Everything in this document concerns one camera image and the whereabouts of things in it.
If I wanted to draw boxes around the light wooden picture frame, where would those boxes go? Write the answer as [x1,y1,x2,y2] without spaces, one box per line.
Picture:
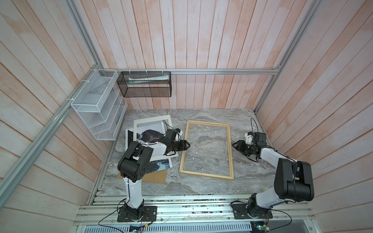
[179,120,234,180]

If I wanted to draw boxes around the white photo mat board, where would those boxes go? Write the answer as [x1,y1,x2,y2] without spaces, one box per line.
[133,115,182,161]

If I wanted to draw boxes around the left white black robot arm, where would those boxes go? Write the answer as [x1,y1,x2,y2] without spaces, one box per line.
[117,139,190,211]

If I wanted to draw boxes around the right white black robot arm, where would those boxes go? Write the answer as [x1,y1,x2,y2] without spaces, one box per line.
[232,140,315,218]

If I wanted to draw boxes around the dark photo with white border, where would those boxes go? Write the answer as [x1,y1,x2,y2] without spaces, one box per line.
[125,129,172,174]

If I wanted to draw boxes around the brown cardboard backing board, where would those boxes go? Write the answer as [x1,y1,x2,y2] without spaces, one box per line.
[118,170,168,183]

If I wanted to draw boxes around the aluminium slotted base rails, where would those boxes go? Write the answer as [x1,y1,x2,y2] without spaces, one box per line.
[72,194,321,233]

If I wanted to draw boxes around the paper sheet inside black basket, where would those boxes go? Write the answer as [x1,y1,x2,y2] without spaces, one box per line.
[128,75,170,84]

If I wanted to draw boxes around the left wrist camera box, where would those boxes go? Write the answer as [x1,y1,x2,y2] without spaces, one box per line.
[165,129,180,143]

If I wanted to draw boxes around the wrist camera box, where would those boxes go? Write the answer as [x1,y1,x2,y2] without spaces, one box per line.
[165,129,180,143]
[253,132,267,147]

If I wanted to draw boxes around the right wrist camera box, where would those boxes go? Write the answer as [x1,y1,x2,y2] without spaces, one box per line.
[253,132,267,147]

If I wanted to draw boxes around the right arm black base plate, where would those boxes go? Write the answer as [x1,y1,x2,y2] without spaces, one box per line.
[231,203,273,219]

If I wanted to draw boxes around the black wire mesh basket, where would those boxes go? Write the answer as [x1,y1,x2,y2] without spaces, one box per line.
[117,71,173,98]

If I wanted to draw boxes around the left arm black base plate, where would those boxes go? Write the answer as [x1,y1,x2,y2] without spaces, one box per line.
[117,206,157,222]

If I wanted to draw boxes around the white wire mesh shelf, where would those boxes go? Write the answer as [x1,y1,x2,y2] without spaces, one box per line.
[71,69,128,141]

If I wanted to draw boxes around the aluminium wall rail frame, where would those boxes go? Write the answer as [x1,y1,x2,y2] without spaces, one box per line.
[0,0,321,207]

